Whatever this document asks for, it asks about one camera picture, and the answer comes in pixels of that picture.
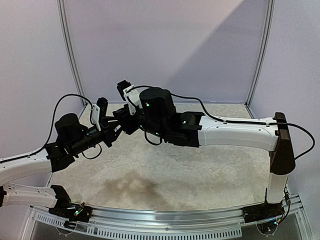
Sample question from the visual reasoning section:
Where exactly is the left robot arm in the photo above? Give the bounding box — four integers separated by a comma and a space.
0, 97, 120, 217

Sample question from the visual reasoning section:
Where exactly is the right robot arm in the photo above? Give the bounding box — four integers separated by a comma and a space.
113, 81, 296, 218

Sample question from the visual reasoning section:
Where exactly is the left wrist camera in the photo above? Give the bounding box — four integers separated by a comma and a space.
90, 97, 108, 131

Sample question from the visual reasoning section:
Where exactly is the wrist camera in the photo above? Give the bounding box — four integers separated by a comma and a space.
90, 97, 108, 131
117, 80, 142, 116

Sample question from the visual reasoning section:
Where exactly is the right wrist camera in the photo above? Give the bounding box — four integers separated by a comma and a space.
117, 80, 142, 116

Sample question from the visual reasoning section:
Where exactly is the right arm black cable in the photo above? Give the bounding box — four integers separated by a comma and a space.
127, 85, 316, 161

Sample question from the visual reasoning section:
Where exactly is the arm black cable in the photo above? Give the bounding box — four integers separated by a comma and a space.
127, 85, 316, 161
0, 93, 93, 165

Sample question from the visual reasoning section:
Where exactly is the left aluminium frame post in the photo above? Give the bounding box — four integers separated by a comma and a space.
57, 0, 85, 97

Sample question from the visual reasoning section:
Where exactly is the aluminium frame post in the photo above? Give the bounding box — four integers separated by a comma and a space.
57, 0, 85, 97
245, 0, 275, 108

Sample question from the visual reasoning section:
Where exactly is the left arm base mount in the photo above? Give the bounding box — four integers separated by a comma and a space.
48, 199, 93, 223

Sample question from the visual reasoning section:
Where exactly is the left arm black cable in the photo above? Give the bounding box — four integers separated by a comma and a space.
0, 93, 93, 165

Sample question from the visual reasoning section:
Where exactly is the aluminium front rail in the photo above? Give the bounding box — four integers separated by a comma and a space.
21, 194, 313, 240

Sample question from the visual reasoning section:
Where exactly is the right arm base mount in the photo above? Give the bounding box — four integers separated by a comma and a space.
241, 201, 285, 223

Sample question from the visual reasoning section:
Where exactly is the right aluminium frame post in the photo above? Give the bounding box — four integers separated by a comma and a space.
245, 0, 275, 108

